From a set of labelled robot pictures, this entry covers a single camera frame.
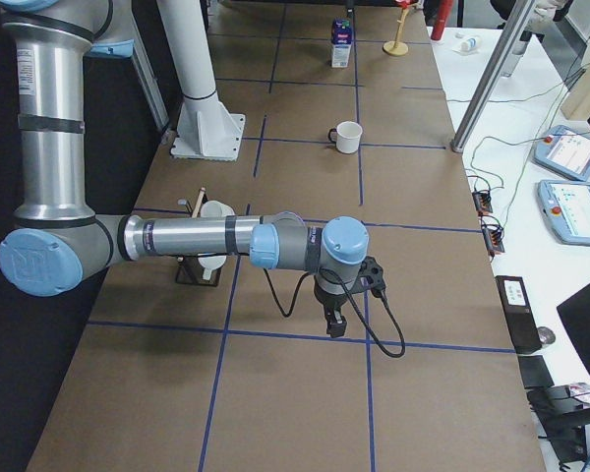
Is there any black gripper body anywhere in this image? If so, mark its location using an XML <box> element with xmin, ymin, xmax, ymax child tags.
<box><xmin>314</xmin><ymin>256</ymin><xmax>387</xmax><ymax>315</ymax></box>

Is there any white smiley mug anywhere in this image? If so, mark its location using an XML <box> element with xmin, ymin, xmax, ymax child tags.
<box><xmin>327</xmin><ymin>121</ymin><xmax>363</xmax><ymax>154</ymax></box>

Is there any blue milk carton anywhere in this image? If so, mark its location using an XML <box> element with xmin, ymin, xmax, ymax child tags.
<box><xmin>330</xmin><ymin>19</ymin><xmax>353</xmax><ymax>68</ymax></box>

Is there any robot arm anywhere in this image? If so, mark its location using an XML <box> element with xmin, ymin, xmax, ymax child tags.
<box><xmin>0</xmin><ymin>1</ymin><xmax>385</xmax><ymax>337</ymax></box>

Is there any red cup on tree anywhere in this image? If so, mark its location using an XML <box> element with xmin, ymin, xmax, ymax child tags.
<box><xmin>396</xmin><ymin>0</ymin><xmax>415</xmax><ymax>9</ymax></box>

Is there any orange terminal block near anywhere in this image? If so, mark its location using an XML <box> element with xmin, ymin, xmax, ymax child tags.
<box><xmin>481</xmin><ymin>221</ymin><xmax>505</xmax><ymax>257</ymax></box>

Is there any orange terminal block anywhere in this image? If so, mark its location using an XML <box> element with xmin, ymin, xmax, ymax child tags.
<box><xmin>481</xmin><ymin>221</ymin><xmax>505</xmax><ymax>257</ymax></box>
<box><xmin>472</xmin><ymin>189</ymin><xmax>493</xmax><ymax>215</ymax></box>

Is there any orange terminal block far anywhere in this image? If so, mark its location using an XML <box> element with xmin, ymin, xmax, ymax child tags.
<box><xmin>472</xmin><ymin>189</ymin><xmax>493</xmax><ymax>215</ymax></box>

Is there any white ribbed mug near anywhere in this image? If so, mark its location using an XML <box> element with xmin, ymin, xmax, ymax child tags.
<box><xmin>197</xmin><ymin>254</ymin><xmax>227</xmax><ymax>281</ymax></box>

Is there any white ribbed mug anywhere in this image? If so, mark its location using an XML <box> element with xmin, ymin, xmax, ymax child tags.
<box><xmin>197</xmin><ymin>254</ymin><xmax>227</xmax><ymax>281</ymax></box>
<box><xmin>200</xmin><ymin>201</ymin><xmax>235</xmax><ymax>218</ymax></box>

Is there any black power box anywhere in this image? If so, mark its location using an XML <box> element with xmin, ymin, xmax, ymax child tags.
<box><xmin>495</xmin><ymin>275</ymin><xmax>542</xmax><ymax>355</ymax></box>

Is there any white ribbed mug far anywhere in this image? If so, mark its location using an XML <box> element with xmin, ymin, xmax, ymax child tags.
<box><xmin>200</xmin><ymin>201</ymin><xmax>235</xmax><ymax>218</ymax></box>

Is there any teach pendant near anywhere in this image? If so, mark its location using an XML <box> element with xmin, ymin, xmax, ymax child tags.
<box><xmin>536</xmin><ymin>180</ymin><xmax>590</xmax><ymax>246</ymax></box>

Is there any teach pendant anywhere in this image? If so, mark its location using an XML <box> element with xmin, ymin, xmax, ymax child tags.
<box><xmin>536</xmin><ymin>180</ymin><xmax>590</xmax><ymax>246</ymax></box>
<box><xmin>532</xmin><ymin>125</ymin><xmax>590</xmax><ymax>182</ymax></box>

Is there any teach pendant far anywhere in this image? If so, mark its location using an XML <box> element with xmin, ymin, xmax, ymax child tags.
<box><xmin>532</xmin><ymin>125</ymin><xmax>590</xmax><ymax>182</ymax></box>

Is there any wooden mug tree stand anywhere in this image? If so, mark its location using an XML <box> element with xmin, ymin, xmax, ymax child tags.
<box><xmin>383</xmin><ymin>4</ymin><xmax>414</xmax><ymax>57</ymax></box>

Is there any white tube on desk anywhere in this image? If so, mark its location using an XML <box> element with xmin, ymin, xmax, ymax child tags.
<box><xmin>454</xmin><ymin>35</ymin><xmax>482</xmax><ymax>55</ymax></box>

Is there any red bottle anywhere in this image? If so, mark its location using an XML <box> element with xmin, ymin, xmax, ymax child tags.
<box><xmin>431</xmin><ymin>0</ymin><xmax>455</xmax><ymax>41</ymax></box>

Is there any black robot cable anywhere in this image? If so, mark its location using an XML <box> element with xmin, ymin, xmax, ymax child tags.
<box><xmin>264</xmin><ymin>267</ymin><xmax>406</xmax><ymax>358</ymax></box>

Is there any black wire mug rack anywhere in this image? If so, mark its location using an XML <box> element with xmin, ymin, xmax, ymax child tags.
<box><xmin>175</xmin><ymin>187</ymin><xmax>221</xmax><ymax>287</ymax></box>

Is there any aluminium frame post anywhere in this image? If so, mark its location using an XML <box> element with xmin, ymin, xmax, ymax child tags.
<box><xmin>450</xmin><ymin>0</ymin><xmax>535</xmax><ymax>153</ymax></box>

